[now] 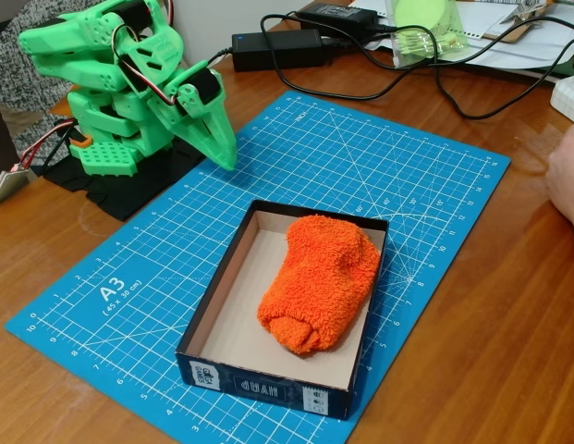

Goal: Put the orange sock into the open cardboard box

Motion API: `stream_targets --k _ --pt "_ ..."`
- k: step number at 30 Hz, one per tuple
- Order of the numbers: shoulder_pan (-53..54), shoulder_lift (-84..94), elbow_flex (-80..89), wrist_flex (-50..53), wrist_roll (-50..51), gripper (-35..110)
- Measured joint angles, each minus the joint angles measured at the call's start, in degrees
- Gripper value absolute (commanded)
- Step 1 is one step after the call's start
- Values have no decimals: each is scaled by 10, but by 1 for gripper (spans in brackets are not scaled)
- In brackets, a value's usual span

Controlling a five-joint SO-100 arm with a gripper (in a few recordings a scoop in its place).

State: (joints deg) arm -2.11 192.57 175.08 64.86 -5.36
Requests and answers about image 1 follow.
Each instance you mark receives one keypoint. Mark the person's bare hand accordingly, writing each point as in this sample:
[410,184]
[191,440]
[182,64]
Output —
[566,180]

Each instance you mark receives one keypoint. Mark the slim black power adapter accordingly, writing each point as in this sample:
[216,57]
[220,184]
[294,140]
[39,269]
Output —
[337,13]

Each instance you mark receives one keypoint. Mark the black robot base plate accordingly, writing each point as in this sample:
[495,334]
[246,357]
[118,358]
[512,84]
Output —
[129,194]

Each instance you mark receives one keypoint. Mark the metal binder clip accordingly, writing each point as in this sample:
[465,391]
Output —
[522,10]

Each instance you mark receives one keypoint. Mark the orange fluffy sock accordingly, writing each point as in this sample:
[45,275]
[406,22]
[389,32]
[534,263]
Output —
[321,282]

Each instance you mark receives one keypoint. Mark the brown cardboard clipboard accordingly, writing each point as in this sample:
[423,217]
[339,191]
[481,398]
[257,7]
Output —
[508,31]

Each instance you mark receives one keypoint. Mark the blue A3 cutting mat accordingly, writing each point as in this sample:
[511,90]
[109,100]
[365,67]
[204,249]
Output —
[143,259]

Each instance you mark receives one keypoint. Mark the white box corner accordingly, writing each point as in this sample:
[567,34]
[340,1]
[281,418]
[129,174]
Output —
[568,99]

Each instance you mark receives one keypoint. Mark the large black power adapter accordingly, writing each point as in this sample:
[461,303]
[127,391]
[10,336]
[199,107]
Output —
[277,48]

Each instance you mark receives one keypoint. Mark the clear bag with green contents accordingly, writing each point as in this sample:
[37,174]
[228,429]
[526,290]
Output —
[425,32]

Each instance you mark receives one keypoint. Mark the silver circuit board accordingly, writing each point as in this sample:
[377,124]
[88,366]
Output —
[7,185]

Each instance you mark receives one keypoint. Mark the black cardboard box lid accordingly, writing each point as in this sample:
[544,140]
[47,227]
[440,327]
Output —
[226,324]

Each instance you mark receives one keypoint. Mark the grey speckled fabric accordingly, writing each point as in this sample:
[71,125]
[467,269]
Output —
[14,92]

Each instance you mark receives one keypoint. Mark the green gripper black servo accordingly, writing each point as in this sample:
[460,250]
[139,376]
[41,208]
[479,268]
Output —
[204,121]

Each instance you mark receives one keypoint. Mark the white paper sheets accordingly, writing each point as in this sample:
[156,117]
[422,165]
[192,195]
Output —
[499,51]

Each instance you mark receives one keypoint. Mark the green 3D-printed robot arm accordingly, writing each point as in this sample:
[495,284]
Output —
[83,51]

